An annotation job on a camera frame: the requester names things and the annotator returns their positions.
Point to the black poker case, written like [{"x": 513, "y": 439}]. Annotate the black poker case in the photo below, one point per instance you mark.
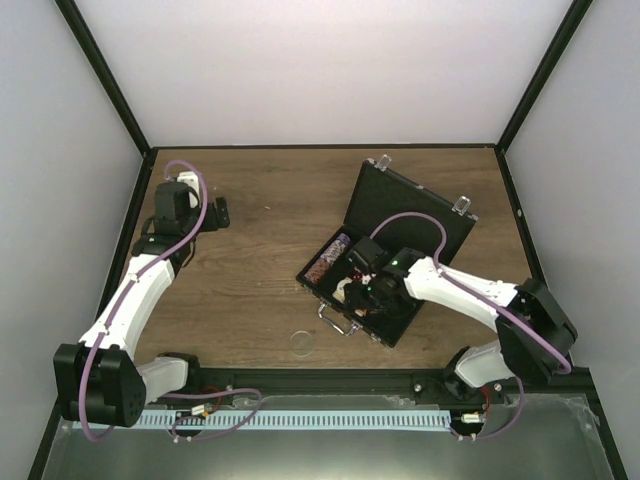
[{"x": 391, "y": 221}]

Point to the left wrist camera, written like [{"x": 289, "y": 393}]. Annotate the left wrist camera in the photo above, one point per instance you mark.
[{"x": 192, "y": 181}]

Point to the white dealer button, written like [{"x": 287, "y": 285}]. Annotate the white dealer button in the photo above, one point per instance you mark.
[{"x": 339, "y": 293}]

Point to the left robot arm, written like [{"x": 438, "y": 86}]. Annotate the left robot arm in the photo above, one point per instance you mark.
[{"x": 96, "y": 378}]

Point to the purple chip stack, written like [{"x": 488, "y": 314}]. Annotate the purple chip stack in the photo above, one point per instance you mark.
[{"x": 341, "y": 242}]

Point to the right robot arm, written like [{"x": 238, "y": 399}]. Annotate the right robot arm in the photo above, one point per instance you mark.
[{"x": 534, "y": 335}]

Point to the red black chip stack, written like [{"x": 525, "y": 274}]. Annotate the red black chip stack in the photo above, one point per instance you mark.
[{"x": 318, "y": 270}]

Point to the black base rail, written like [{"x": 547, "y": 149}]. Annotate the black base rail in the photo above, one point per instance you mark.
[{"x": 425, "y": 386}]

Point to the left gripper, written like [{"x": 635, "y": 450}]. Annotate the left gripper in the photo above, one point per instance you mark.
[{"x": 212, "y": 224}]

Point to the clear acrylic dealer puck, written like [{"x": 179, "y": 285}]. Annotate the clear acrylic dealer puck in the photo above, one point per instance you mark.
[{"x": 301, "y": 343}]

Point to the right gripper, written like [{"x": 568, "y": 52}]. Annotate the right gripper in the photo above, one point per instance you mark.
[{"x": 356, "y": 300}]

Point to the light blue slotted cable duct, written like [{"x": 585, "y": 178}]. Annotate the light blue slotted cable duct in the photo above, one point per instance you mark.
[{"x": 401, "y": 420}]

